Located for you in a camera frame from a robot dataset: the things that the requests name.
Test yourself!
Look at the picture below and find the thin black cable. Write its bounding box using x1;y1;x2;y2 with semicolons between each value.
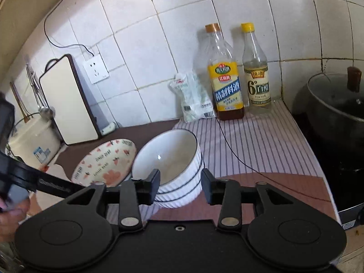
215;118;339;205

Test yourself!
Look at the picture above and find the black stove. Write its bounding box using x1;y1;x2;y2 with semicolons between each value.
293;114;364;231

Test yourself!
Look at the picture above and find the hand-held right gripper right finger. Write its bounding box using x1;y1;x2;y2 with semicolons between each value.
200;168;296;232

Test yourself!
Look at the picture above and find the cream utensil holder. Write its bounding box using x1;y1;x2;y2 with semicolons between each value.
7;114;61;171

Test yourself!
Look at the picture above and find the black wall cable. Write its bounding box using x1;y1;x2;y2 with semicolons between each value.
43;0;95;58

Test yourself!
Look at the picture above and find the white knife handle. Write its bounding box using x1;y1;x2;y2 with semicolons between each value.
101;121;118;135

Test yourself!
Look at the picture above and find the white plastic bag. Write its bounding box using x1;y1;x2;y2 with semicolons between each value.
168;72;216;123

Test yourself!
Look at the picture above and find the dark brown mat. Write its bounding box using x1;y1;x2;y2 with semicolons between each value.
53;119;182;171

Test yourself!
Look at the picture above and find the white wall socket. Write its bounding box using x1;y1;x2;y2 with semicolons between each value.
83;54;110;85

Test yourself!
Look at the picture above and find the metal ladle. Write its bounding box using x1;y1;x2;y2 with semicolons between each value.
25;64;55;120

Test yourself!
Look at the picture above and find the striped cloth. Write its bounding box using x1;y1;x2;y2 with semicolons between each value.
108;99;323;225

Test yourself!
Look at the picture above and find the clear vinegar bottle yellow cap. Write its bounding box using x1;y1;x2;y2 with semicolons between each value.
240;23;273;116

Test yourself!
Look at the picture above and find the glass pot lid brown knob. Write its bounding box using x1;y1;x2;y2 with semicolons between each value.
307;66;364;113

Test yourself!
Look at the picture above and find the dark cooking pot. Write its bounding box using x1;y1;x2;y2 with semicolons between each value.
293;74;364;174

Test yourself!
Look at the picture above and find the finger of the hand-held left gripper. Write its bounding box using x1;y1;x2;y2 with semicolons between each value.
35;175;87;200

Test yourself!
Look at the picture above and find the wooden spatula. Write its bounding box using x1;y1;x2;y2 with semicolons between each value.
9;81;30;123

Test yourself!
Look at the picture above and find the cooking wine bottle yellow label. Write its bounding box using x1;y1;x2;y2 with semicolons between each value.
205;23;245;121

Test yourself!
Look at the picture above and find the white cutting board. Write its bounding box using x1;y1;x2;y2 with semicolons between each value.
39;54;103;146

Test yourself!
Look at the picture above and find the person's left hand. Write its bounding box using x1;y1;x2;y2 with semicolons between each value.
0;197;30;243

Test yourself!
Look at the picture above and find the pink floral plate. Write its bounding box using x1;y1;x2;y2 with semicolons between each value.
71;138;137;188

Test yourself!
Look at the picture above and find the white ribbed bowl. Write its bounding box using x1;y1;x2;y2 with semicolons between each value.
155;173;203;209
155;159;205;202
131;129;203;194

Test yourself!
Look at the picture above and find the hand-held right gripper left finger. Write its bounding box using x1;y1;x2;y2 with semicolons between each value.
67;168;161;232

